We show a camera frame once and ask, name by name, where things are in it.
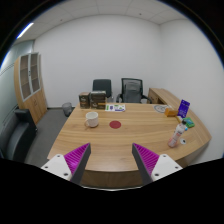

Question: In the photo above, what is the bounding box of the grey mesh office chair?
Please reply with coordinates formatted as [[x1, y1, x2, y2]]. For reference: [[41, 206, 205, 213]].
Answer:
[[116, 78, 152, 103]]

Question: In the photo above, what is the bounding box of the round grey coaster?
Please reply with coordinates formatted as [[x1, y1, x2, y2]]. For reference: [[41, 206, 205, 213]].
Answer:
[[154, 105, 168, 113]]

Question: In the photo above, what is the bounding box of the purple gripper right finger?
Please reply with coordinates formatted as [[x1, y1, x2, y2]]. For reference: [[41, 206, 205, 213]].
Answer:
[[131, 142, 184, 186]]

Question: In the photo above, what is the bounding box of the clear plastic water bottle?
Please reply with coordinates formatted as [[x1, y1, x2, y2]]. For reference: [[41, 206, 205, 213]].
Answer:
[[168, 120, 187, 148]]

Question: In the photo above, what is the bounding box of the red round coaster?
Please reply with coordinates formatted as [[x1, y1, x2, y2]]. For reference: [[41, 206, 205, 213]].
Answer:
[[109, 121, 121, 129]]

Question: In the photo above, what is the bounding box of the grey waste bin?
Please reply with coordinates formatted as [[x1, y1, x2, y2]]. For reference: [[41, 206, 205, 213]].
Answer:
[[62, 102, 73, 117]]

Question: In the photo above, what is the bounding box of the dark brown box left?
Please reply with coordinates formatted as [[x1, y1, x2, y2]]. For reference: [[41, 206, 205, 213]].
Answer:
[[79, 92, 90, 109]]

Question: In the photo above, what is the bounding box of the black office chair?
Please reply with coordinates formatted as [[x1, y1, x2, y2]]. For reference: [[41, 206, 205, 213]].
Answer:
[[92, 79, 113, 102]]

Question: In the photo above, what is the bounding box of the dark brown box right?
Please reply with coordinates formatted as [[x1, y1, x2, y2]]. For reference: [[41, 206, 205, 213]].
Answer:
[[90, 91, 106, 109]]

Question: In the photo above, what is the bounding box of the white ceramic mug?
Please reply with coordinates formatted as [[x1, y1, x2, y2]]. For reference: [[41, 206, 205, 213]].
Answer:
[[84, 112, 99, 128]]

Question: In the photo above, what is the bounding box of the white bottle cap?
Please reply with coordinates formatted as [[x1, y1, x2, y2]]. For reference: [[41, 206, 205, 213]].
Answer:
[[180, 138, 186, 144]]

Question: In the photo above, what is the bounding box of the green sponge pack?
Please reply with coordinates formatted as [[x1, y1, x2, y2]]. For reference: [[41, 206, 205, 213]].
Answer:
[[183, 117, 195, 128]]

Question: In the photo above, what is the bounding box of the white green leaflet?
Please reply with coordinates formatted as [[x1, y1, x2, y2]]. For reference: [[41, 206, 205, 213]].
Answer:
[[105, 104, 126, 112]]

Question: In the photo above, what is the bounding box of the wooden bookcase with glass doors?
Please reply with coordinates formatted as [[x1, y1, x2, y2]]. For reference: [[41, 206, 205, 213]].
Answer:
[[14, 53, 47, 123]]

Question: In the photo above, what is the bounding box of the dark brown box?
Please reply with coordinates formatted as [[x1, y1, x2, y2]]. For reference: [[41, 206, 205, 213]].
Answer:
[[79, 92, 90, 109], [90, 91, 106, 109]]

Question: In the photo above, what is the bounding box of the black leather sofa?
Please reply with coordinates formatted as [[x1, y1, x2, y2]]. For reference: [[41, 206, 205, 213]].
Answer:
[[0, 109, 37, 162]]

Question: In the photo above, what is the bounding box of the wooden side cabinet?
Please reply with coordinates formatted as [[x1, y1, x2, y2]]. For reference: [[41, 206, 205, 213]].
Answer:
[[148, 88, 181, 108]]

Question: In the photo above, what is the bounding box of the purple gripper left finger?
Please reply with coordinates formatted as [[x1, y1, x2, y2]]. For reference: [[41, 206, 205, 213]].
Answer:
[[40, 142, 92, 186]]

